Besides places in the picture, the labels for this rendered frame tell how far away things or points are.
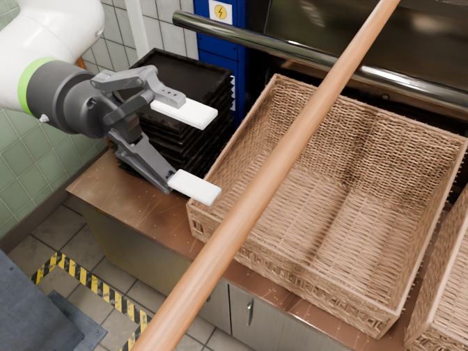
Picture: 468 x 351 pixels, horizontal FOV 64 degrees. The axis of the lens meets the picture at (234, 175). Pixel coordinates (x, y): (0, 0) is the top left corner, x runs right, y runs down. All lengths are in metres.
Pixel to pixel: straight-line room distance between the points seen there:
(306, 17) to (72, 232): 1.41
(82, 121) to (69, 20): 0.19
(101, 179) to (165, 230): 0.30
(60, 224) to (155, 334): 1.70
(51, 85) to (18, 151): 1.26
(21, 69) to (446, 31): 0.86
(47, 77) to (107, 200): 0.73
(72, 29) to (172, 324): 0.47
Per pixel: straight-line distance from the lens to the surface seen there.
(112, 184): 1.28
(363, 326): 1.00
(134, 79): 0.43
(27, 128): 1.79
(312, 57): 0.67
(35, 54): 0.62
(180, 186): 0.52
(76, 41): 0.67
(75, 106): 0.53
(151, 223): 1.15
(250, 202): 0.39
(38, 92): 0.57
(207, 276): 0.35
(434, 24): 1.03
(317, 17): 1.08
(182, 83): 1.11
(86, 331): 1.70
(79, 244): 1.91
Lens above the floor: 1.52
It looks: 50 degrees down
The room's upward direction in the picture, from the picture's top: 2 degrees counter-clockwise
